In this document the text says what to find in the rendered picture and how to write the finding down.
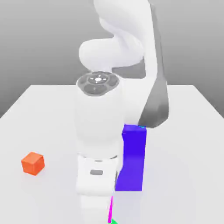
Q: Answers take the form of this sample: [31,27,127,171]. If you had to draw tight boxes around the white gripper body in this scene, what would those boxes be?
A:
[80,193,113,210]

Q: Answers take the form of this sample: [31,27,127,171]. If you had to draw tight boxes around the small magenta cube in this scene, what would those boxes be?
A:
[107,195,114,224]

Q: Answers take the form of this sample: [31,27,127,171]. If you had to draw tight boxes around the small orange cube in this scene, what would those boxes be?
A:
[21,151,46,176]

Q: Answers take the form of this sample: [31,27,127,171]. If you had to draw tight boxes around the large blue box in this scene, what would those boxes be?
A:
[115,123,147,192]

